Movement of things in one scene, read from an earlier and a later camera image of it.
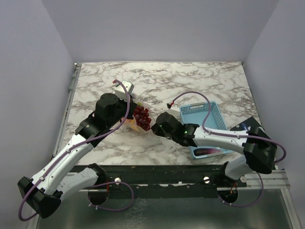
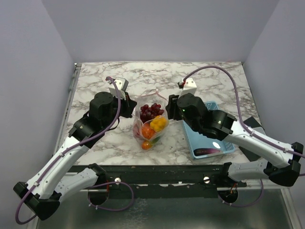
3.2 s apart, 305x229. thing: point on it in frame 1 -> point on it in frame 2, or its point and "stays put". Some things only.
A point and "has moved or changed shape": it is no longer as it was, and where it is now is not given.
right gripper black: (156, 129) -> (172, 107)
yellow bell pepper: (133, 124) has moved or changed shape
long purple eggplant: (202, 151) stays put
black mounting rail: (169, 181) stays put
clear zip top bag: (144, 118) has moved or changed shape
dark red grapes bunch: (141, 116) -> (147, 113)
